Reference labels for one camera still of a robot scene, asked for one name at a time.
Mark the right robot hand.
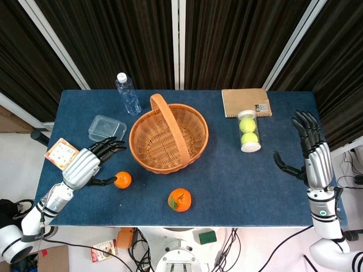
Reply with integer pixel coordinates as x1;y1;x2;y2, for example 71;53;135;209
273;109;335;191

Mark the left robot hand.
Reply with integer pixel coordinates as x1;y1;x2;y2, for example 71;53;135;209
61;137;128;190

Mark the small plain orange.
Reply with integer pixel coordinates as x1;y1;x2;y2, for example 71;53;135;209
113;171;133;189

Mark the orange with green stem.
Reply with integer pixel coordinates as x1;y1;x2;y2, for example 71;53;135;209
167;188;193;213

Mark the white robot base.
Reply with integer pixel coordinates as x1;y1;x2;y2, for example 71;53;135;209
138;226;219;272

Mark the white red-bordered snack box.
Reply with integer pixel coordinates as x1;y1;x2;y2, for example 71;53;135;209
44;138;80;171

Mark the clear plastic food container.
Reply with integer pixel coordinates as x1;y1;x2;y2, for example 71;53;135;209
88;114;128;142

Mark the clear tennis ball tube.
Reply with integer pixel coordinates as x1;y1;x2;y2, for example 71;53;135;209
237;109;262;153

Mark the yellow tennis ball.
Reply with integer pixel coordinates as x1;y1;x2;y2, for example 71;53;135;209
240;132;260;145
239;118;256;133

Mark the plain brown cardboard box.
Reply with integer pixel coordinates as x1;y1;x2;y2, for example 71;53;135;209
0;104;35;134

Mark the clear plastic water bottle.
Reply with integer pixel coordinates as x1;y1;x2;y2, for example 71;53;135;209
115;72;142;116

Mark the orange device under table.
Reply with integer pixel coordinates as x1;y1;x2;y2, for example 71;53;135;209
116;227;136;249

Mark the red white packet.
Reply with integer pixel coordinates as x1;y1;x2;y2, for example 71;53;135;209
90;239;119;263

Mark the blue tablecloth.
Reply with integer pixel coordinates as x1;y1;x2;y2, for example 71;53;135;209
33;89;348;227

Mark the dark pleated curtain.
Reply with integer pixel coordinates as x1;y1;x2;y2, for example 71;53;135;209
184;0;313;91
33;0;175;90
269;0;363;151
0;0;83;122

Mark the cardboard box with red tape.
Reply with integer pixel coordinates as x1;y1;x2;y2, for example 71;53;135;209
36;245;70;272

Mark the brown spiral notebook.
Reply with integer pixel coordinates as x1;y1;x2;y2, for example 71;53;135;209
221;88;273;118

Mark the green block in white holder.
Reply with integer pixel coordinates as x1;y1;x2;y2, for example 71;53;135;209
192;228;217;245

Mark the black floor cable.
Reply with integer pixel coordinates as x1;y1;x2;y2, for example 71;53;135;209
271;225;317;272

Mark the white partition frame post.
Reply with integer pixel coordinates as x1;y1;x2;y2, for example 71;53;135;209
18;0;91;90
171;0;187;90
0;92;55;131
262;0;328;91

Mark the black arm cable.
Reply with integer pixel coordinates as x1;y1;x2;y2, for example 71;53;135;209
39;198;136;272

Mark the wicker basket with handle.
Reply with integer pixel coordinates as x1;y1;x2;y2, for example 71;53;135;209
129;93;210;175

